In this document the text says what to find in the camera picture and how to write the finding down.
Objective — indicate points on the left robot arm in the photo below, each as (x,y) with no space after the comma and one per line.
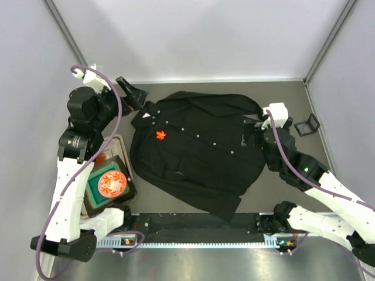
(91,107)

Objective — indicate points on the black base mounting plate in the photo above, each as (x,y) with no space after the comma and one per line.
(201,227)

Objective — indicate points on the white slotted cable duct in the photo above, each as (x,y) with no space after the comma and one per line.
(127,243)

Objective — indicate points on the orange white patterned ball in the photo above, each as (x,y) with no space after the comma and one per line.
(112,184)

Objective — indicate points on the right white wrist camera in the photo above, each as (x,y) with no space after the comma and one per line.
(279,113)

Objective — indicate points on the small black open box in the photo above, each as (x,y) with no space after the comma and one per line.
(308,127)

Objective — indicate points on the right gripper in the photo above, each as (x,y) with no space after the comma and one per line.
(249,132)

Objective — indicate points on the black box green lining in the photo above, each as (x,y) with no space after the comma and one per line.
(94,202)

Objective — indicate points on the orange maple leaf brooch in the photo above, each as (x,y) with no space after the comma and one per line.
(160,135)

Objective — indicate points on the black button shirt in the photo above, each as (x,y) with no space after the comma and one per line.
(201,160)

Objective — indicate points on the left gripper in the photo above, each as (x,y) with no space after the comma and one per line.
(125,95)

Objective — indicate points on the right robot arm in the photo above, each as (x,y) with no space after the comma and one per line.
(354,227)

